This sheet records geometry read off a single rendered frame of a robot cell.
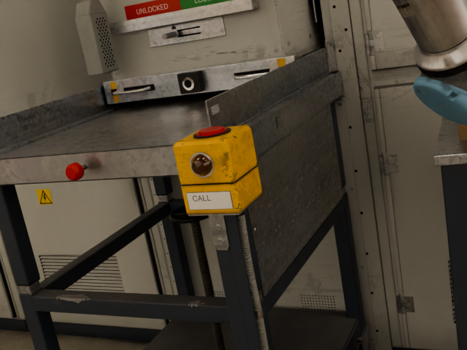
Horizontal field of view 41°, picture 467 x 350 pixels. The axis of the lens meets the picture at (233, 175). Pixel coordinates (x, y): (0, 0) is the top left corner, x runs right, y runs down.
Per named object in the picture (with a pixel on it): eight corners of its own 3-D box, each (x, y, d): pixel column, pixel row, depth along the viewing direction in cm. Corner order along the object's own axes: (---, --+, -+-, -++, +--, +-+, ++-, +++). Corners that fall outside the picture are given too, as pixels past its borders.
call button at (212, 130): (220, 144, 79) (218, 131, 79) (192, 146, 81) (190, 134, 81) (233, 135, 83) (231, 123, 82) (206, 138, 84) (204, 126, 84)
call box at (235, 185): (240, 216, 79) (226, 137, 76) (185, 217, 82) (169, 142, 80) (264, 194, 86) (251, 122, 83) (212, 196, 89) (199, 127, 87)
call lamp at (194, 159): (212, 180, 77) (206, 153, 76) (187, 181, 79) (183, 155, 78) (217, 176, 78) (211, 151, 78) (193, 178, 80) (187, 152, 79)
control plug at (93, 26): (103, 73, 153) (86, 1, 148) (87, 76, 155) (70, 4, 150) (121, 69, 159) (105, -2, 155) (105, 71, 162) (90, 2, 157)
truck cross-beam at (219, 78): (298, 81, 143) (294, 55, 142) (107, 104, 167) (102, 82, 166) (304, 78, 148) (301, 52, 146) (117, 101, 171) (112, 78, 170)
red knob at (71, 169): (78, 182, 113) (74, 164, 112) (64, 182, 114) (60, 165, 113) (94, 174, 116) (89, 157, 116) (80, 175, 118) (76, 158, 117)
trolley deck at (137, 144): (237, 172, 104) (231, 137, 102) (-29, 187, 131) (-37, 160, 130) (343, 94, 162) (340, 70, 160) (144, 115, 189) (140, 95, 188)
